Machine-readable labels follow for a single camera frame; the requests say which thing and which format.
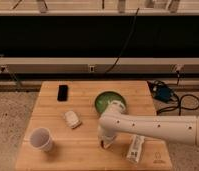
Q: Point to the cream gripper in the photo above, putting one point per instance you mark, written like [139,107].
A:
[108,140]

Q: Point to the red chili pepper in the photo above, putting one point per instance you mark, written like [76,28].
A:
[102,144]

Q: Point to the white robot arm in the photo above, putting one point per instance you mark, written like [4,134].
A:
[181,129]

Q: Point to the white sponge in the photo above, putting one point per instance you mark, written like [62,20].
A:
[72,119]

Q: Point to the white plastic bottle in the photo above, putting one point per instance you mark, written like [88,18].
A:
[135,148]

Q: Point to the green bowl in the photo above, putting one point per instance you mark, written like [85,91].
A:
[105,98]

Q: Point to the wooden table board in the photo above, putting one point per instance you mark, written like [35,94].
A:
[78,149]

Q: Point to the black phone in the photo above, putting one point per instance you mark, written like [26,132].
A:
[62,93]

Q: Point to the white paper cup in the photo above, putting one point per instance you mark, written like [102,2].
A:
[41,139]

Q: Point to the blue power box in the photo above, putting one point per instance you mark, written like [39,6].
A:
[162,93]

